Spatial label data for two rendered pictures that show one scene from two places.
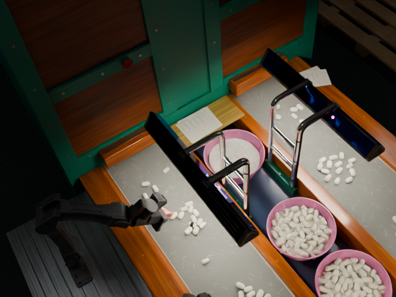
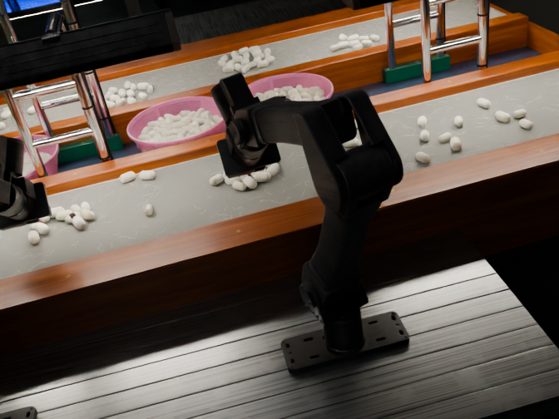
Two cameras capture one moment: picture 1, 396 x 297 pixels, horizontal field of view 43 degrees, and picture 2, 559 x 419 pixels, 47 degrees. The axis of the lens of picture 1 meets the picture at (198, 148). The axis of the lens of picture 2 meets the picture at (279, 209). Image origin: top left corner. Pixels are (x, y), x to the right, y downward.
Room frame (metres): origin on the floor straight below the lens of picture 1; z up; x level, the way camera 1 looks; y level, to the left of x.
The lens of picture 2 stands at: (0.18, 1.00, 1.43)
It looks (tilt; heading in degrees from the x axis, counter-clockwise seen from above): 33 degrees down; 290
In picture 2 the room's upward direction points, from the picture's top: 10 degrees counter-clockwise
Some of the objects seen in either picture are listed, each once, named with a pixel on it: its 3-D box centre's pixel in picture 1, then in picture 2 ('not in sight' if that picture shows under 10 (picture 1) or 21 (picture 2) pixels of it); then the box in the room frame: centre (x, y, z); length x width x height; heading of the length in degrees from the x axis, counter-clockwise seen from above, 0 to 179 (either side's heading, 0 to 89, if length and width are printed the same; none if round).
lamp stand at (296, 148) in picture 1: (299, 138); (61, 69); (1.22, -0.41, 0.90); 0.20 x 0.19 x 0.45; 28
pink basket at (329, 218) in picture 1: (300, 232); (182, 134); (0.89, -0.36, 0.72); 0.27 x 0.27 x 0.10
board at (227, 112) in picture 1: (205, 121); not in sight; (1.48, -0.05, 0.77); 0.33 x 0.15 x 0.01; 118
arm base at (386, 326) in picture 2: not in sight; (342, 326); (0.37, 0.29, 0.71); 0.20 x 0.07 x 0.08; 26
